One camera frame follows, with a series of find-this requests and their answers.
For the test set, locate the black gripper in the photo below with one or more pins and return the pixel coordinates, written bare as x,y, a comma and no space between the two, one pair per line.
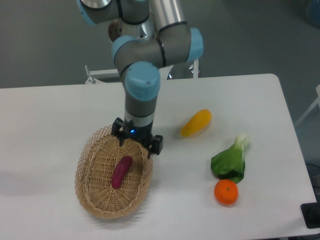
123,130

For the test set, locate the purple sweet potato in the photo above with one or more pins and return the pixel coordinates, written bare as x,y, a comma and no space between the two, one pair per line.
120,171

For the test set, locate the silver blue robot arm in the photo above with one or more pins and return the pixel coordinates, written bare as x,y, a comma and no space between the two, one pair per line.
138,59

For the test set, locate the woven wicker basket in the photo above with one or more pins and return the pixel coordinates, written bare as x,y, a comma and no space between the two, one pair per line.
94,172

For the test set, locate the yellow mango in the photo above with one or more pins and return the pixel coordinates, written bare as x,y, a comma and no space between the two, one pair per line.
199,121

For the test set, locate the green bok choy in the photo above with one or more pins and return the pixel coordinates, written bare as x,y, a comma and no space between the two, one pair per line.
230,163

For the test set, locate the orange tangerine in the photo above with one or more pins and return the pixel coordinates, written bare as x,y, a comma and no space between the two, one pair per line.
226,192

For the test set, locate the black device at table edge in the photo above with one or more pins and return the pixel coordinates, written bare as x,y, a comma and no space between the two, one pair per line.
311,214

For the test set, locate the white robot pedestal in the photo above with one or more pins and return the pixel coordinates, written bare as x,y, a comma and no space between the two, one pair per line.
114,31

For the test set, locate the white furniture frame at right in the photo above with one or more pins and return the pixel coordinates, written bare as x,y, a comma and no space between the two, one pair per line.
310,108

